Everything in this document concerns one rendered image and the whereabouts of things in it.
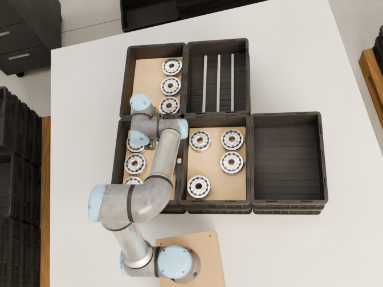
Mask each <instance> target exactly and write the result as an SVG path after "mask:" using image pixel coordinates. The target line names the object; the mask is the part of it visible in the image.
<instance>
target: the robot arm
mask: <svg viewBox="0 0 383 287"><path fill-rule="evenodd" d="M130 105H131V108H132V120H131V129H130V141H131V143H133V144H134V145H139V146H144V150H155V149H156V139H159V142H158V145H157V149H156V153H155V155H154V159H153V163H152V167H151V170H150V173H149V176H148V177H146V178H145V180H144V183H142V184H106V183H105V184H97V185H95V186H94V187H93V188H92V190H91V192H90V195H89V200H88V218H89V220H90V221H91V222H95V223H96V222H101V224H102V225H103V227H104V228H105V229H107V230H109V231H111V232H112V233H113V235H114V237H115V238H116V240H117V242H118V244H119V246H120V247H121V249H122V250H121V253H120V269H121V271H122V273H123V274H124V275H125V276H130V277H158V278H170V279H171V280H172V281H173V282H175V283H177V284H188V283H190V282H192V281H194V280H195V279H196V278H197V276H198V275H199V272H200V270H201V261H200V258H199V256H198V255H197V253H196V252H195V251H194V250H192V249H191V248H189V247H181V246H179V245H170V246H168V247H159V246H151V244H150V243H149V242H148V241H146V240H145V239H144V238H143V236H142V234H141V232H140V229H139V227H138V225H137V223H142V222H146V221H148V220H151V219H152V218H154V217H155V216H157V215H158V214H159V213H160V212H161V211H162V210H163V209H164V208H165V206H166V205H167V203H168V201H169V200H170V198H171V195H172V191H173V184H172V176H173V171H174V166H175V163H176V158H177V153H178V148H179V144H180V139H183V138H186V137H187V136H188V123H187V121H186V120H185V119H177V118H176V119H165V117H164V115H163V113H159V112H158V110H157V109H156V107H155V106H153V105H152V103H151V101H150V99H149V98H148V97H147V95H146V94H144V93H136V94H134V95H133V96H132V97H131V99H130ZM163 117H164V119H163Z"/></svg>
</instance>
